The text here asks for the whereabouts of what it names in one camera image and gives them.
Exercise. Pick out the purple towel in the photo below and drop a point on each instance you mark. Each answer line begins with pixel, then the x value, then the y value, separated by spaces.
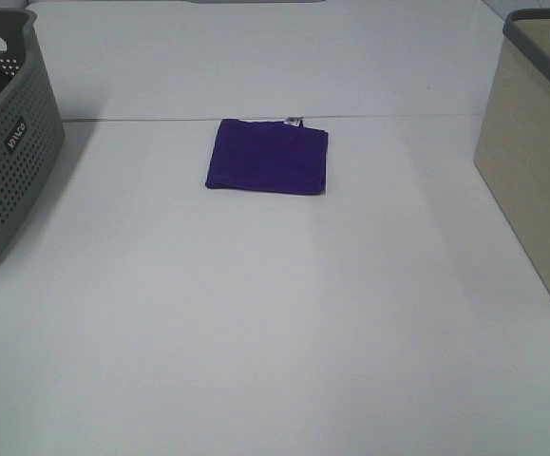
pixel 275 157

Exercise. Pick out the beige basket with grey rim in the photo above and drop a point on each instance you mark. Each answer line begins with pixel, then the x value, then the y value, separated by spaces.
pixel 513 149

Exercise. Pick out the grey perforated plastic basket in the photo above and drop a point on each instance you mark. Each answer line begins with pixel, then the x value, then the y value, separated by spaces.
pixel 31 128

